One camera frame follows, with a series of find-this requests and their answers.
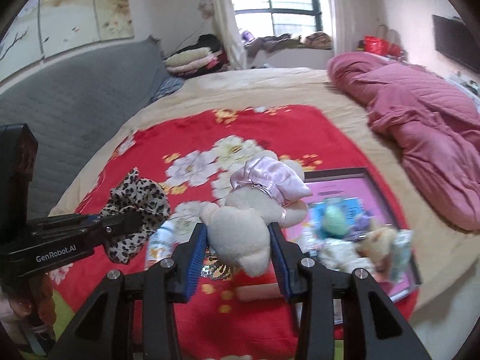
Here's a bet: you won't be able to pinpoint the wall painting panels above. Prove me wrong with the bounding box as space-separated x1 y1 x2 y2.
1 0 134 80

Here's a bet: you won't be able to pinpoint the grey quilted headboard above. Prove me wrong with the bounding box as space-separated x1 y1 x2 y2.
1 38 168 219

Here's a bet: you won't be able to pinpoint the red floral blanket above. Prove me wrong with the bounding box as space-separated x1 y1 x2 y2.
48 103 420 360

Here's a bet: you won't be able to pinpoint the green floral tissue pack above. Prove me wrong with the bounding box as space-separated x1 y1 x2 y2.
389 229 413 284

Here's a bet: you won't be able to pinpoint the white floral scrunchie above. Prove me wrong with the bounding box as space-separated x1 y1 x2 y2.
318 238 375 274

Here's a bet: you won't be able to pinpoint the clothes on window sill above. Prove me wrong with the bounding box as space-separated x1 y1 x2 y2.
244 31 333 59

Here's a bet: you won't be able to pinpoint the grey tray with pink book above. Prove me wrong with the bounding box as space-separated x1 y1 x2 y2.
285 167 422 317

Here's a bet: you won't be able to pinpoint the beige bed sheet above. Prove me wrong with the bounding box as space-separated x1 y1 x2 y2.
48 67 480 312

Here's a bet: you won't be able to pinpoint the white curtain left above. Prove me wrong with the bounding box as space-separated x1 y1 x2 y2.
199 0 247 70

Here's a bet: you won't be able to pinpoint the mint green sponge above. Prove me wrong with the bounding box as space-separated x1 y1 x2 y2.
322 202 349 237

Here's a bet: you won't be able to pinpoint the cream plush bear pink dress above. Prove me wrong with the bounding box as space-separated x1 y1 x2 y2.
199 150 312 277

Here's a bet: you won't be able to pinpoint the white curtain right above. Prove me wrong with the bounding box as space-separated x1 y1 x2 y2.
329 0 355 55

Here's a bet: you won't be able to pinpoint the pink quilted comforter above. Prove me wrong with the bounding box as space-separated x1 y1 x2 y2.
327 52 479 232

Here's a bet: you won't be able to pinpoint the cream plush bear purple dress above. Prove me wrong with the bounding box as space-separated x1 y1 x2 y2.
355 217 398 266

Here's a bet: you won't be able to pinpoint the stack of folded blankets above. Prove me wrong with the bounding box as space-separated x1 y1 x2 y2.
164 47 228 79

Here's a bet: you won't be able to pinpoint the leopard print scrunchie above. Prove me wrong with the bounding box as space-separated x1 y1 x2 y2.
98 167 171 264

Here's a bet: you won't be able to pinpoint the black wall television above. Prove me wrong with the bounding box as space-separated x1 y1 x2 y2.
432 15 480 74

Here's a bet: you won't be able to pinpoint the white orange supplement bottle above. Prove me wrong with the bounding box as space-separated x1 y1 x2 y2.
145 220 175 270

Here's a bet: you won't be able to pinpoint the window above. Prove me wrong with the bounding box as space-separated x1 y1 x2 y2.
232 0 323 38

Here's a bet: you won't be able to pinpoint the red gift bags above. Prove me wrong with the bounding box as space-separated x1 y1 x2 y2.
364 24 403 59

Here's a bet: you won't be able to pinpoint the white curtain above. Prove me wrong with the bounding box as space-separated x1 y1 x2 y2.
329 0 355 55
199 0 247 70

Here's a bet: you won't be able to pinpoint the blue patterned pillow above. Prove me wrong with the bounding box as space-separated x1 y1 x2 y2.
149 76 185 104

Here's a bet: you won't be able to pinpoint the red tissue box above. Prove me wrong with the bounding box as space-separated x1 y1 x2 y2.
201 252 282 302

